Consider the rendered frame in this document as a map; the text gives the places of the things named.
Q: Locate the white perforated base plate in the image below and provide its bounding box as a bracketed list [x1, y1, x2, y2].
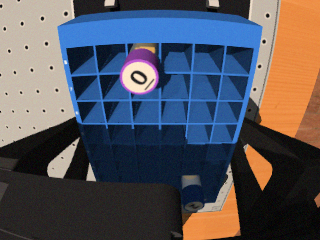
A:
[0, 0, 281, 214]

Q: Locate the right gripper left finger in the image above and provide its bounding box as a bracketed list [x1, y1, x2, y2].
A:
[0, 116, 90, 180]

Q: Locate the blue grid rack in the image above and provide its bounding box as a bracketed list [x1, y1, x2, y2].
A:
[57, 10, 263, 205]

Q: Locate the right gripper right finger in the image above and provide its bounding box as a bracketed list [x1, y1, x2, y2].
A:
[230, 117, 320, 235]

